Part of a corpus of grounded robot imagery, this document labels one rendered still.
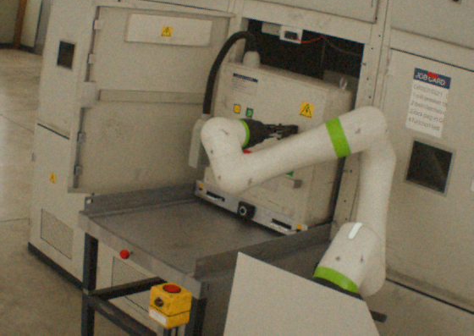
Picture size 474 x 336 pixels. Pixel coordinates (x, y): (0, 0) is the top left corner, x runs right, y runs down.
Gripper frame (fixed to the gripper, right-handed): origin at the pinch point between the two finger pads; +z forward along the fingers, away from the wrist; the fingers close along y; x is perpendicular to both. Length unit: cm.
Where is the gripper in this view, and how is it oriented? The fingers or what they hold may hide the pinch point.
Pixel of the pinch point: (289, 129)
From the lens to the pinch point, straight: 237.4
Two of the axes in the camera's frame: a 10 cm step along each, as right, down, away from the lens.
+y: 7.3, 2.7, -6.2
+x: 1.5, -9.6, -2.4
